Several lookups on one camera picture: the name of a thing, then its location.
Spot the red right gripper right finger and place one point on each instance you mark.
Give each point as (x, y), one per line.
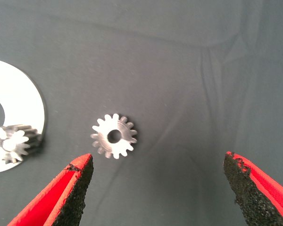
(254, 195)

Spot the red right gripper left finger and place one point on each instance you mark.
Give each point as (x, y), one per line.
(61, 200)

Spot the larger steel gear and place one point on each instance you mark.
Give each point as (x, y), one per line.
(101, 141)

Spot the small steel gear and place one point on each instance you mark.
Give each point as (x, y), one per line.
(11, 143)

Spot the round metal plate with hole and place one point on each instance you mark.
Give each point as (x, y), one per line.
(19, 99)

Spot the dark grey table cloth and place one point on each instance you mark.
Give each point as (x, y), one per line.
(155, 58)

